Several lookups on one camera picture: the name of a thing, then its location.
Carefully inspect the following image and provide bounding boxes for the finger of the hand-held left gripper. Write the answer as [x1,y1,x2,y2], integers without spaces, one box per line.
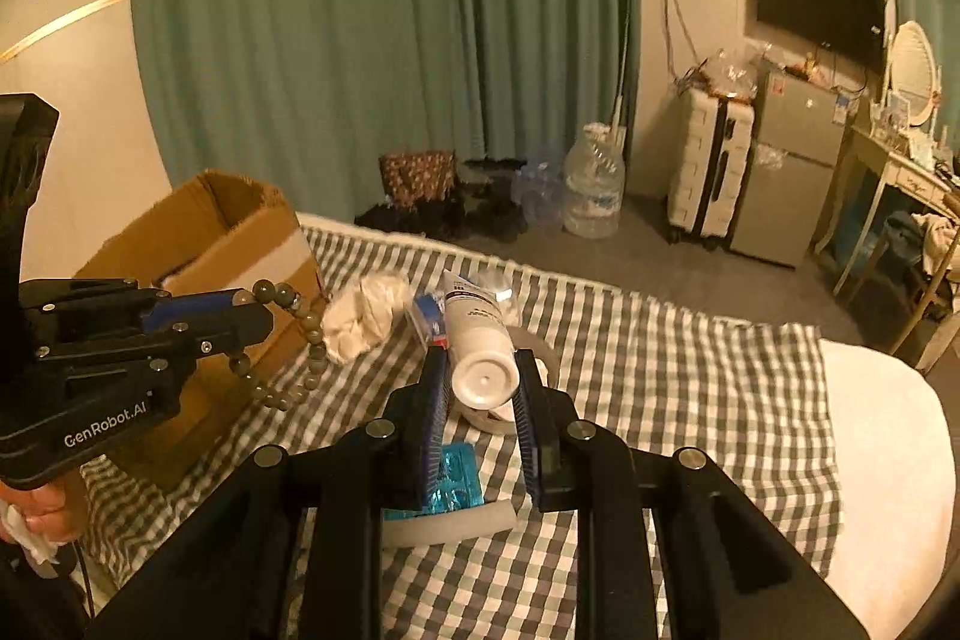
[21,278,260,333]
[37,302,275,378]

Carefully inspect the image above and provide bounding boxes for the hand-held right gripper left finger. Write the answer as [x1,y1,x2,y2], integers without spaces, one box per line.
[86,346,455,640]

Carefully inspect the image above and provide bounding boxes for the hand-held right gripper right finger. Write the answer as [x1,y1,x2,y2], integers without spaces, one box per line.
[514,347,875,640]

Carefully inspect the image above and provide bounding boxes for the grey bead bracelet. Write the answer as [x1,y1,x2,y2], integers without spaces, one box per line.
[229,280,331,414]

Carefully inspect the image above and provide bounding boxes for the brown cardboard box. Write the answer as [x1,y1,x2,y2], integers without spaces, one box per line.
[71,169,327,491]

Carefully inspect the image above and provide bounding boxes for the white lotion tube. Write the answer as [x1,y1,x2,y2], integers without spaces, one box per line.
[439,271,522,408]

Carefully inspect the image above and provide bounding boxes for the person's left hand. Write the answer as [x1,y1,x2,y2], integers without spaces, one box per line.
[0,482,72,547]

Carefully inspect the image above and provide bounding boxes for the teal foil packet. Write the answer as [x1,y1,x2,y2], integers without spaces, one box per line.
[382,443,482,521]

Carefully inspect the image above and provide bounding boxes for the white tape roll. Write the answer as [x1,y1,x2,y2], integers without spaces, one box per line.
[456,321,560,437]

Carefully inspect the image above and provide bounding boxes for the white foam strip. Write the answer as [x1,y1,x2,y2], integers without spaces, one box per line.
[382,500,518,549]

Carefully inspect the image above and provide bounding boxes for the small blue white box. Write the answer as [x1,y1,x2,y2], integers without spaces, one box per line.
[409,293,451,348]

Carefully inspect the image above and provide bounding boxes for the white tissue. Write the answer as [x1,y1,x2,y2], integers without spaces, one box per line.
[0,505,61,566]

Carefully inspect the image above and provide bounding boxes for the beige sheer cloth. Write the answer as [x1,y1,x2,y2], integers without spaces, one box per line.
[349,272,413,348]

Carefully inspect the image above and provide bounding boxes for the checked blanket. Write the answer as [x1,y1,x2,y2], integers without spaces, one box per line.
[79,225,845,640]

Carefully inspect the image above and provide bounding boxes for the dark clothes pile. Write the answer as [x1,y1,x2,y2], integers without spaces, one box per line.
[354,156,530,244]

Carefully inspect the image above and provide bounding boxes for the pack of small water bottles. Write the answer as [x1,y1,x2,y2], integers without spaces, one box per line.
[510,160,563,225]

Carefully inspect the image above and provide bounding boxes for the brown floral bag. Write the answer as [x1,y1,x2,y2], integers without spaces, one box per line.
[379,149,458,210]

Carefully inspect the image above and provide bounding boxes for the large clear water bottle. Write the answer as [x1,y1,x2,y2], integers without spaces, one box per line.
[561,122,627,240]

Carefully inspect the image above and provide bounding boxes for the wide green curtain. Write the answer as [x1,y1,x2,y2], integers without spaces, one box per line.
[127,0,642,229]

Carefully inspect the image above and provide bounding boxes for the white suitcase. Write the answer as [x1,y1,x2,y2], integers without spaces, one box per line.
[666,87,757,247]

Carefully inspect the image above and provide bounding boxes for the white stick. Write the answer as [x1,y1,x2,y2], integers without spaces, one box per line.
[609,51,632,150]

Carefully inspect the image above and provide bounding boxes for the white bed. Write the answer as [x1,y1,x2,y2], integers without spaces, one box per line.
[817,340,947,640]

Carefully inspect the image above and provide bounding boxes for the silver mini fridge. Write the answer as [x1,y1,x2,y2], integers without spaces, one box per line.
[727,68,848,270]

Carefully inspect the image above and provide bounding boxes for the wooden chair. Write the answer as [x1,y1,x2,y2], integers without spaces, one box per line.
[889,235,960,371]

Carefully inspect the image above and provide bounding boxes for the clear plastic bags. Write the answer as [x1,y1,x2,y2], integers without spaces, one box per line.
[675,47,758,101]

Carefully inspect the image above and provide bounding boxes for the white dressing table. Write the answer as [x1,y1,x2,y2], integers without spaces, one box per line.
[814,122,960,311]

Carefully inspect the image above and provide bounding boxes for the clutter on fridge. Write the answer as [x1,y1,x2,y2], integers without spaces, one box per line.
[761,44,833,86]

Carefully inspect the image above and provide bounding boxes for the pale clothes on chair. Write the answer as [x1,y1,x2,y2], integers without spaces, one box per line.
[919,212,960,281]

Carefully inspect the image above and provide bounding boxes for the white oval mirror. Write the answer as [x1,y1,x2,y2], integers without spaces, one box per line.
[885,20,942,131]

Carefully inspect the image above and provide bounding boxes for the black cable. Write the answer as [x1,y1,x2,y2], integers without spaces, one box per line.
[71,535,95,615]

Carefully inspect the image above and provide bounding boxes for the dark wall cable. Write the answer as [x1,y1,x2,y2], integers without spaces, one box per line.
[660,0,695,86]

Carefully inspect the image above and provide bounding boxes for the black wall television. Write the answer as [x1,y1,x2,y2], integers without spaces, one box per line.
[756,0,886,73]

